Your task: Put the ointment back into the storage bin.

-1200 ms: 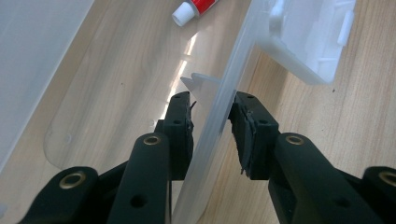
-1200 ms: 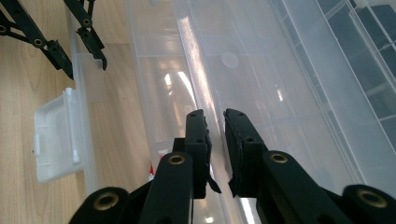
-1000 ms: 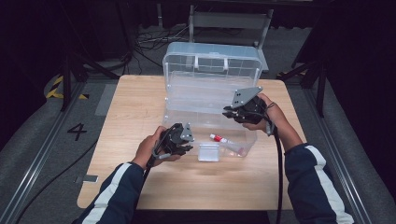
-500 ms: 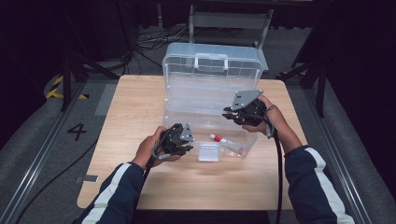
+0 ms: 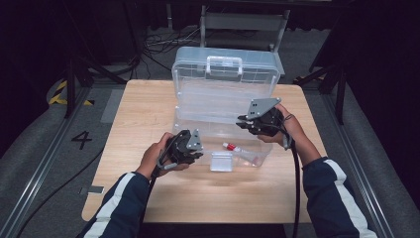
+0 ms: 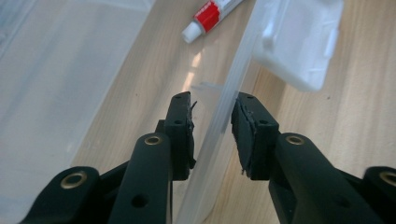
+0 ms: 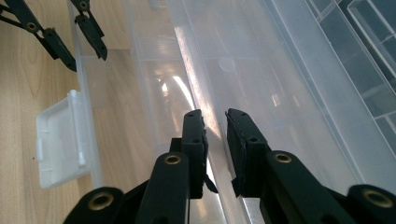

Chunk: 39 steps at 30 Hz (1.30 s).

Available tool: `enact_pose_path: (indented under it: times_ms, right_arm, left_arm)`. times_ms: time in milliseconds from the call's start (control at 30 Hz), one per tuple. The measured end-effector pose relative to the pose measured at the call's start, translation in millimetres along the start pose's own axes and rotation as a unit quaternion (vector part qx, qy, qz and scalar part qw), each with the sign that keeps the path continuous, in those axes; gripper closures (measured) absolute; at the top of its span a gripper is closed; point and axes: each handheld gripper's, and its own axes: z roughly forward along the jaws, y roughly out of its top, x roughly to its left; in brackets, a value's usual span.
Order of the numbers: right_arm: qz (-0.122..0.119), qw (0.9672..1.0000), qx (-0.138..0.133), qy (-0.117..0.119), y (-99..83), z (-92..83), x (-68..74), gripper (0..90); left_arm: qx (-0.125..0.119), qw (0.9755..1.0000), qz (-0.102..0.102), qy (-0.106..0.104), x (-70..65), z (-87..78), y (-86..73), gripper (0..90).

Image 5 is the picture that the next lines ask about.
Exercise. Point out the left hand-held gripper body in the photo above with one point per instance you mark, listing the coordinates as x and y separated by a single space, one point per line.
181 148

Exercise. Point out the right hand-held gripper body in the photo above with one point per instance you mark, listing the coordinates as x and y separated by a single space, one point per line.
267 122

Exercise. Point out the red and white tube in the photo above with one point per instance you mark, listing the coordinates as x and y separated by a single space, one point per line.
231 146

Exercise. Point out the clear plastic storage box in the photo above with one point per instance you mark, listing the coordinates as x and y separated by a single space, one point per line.
224 95

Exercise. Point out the person's right hand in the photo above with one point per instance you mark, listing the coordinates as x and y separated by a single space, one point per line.
294 132

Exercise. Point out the person's left hand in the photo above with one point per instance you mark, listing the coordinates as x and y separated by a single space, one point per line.
153 158

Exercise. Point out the grey metal stand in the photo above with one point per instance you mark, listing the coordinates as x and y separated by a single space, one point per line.
244 21

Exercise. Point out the small grey tape strip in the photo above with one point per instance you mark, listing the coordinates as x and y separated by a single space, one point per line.
94 189

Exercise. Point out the black tripod stand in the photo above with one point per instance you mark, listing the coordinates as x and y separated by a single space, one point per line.
82 71

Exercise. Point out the yellow and black floor tape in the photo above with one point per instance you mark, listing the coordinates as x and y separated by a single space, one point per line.
59 95

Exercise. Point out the grey floor rail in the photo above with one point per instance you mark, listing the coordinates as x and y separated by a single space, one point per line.
360 158
36 175

